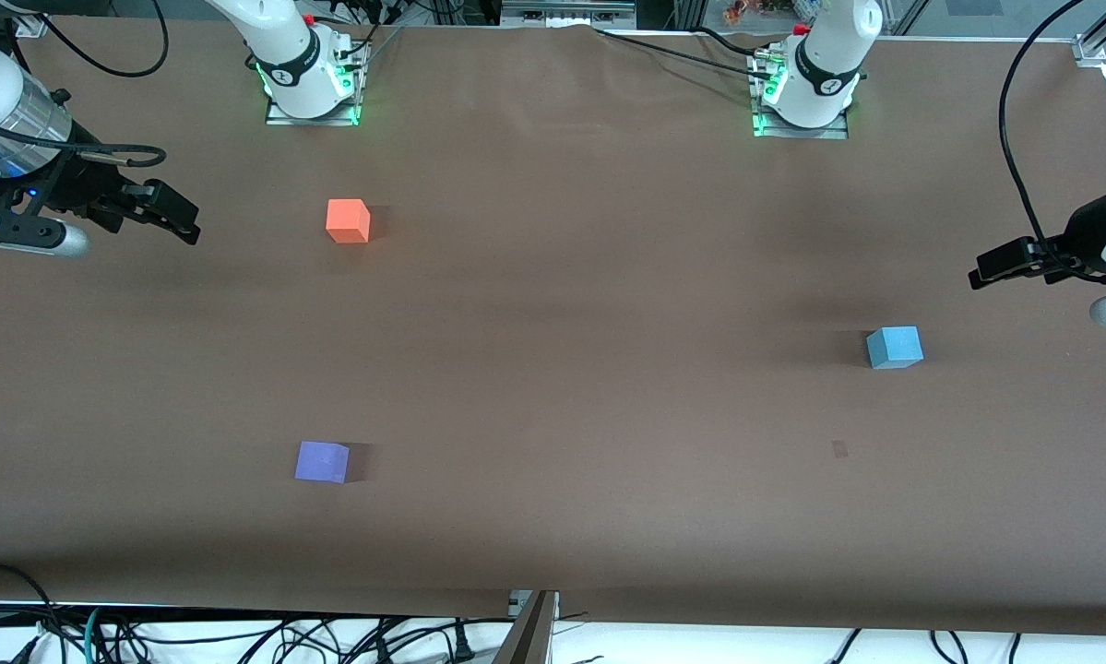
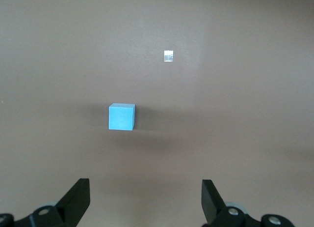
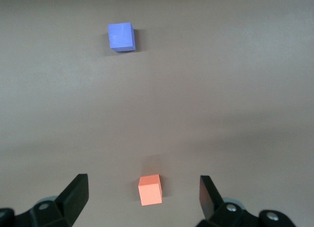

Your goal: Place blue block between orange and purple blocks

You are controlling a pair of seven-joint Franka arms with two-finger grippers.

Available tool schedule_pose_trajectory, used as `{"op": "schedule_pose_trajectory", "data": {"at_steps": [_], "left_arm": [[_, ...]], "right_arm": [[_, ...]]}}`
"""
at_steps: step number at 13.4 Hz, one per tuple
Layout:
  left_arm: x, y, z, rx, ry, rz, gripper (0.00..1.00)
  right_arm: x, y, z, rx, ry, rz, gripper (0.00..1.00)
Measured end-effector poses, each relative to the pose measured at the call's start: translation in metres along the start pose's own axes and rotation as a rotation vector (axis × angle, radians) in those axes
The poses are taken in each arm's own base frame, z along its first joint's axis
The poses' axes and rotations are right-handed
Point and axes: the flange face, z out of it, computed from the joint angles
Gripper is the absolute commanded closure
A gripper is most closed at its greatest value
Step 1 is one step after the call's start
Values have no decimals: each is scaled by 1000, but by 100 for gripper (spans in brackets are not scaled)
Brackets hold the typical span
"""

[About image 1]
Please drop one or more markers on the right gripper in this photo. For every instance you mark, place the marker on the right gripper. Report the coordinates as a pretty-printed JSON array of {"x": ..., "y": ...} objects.
[{"x": 80, "y": 187}]

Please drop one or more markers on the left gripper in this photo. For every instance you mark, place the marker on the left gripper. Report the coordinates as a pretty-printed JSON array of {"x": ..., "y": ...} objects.
[{"x": 1080, "y": 231}]

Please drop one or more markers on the blue foam block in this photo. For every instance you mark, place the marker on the blue foam block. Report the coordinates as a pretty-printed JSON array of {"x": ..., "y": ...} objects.
[{"x": 894, "y": 348}]

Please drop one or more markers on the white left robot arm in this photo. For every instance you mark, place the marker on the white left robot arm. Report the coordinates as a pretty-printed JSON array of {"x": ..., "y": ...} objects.
[{"x": 825, "y": 65}]

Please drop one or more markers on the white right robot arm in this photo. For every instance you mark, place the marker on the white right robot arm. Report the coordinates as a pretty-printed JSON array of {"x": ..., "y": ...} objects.
[{"x": 299, "y": 55}]

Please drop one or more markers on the orange foam block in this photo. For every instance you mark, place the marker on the orange foam block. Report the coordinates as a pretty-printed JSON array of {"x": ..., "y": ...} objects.
[{"x": 347, "y": 221}]

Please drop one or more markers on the purple foam block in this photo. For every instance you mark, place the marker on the purple foam block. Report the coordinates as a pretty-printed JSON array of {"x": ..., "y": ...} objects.
[{"x": 321, "y": 462}]

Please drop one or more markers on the colourful background object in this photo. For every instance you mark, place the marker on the colourful background object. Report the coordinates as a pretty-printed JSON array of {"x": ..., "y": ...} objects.
[{"x": 755, "y": 9}]

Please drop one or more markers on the brown paper table cover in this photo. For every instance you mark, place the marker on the brown paper table cover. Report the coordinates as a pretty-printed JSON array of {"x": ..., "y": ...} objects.
[{"x": 552, "y": 369}]

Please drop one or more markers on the grey metal equipment box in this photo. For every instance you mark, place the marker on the grey metal equipment box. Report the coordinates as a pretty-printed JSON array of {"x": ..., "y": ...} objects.
[{"x": 566, "y": 11}]

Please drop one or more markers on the black power plug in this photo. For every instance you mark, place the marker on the black power plug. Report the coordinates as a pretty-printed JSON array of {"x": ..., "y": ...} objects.
[{"x": 463, "y": 646}]

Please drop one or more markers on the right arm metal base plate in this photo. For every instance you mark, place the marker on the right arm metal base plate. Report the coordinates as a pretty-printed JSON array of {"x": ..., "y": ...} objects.
[{"x": 280, "y": 115}]

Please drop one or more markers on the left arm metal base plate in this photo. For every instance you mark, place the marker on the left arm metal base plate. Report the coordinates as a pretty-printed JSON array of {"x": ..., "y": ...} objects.
[{"x": 834, "y": 132}]

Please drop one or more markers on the aluminium frame post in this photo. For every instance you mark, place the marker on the aluminium frame post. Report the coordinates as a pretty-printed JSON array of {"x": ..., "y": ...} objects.
[{"x": 527, "y": 636}]

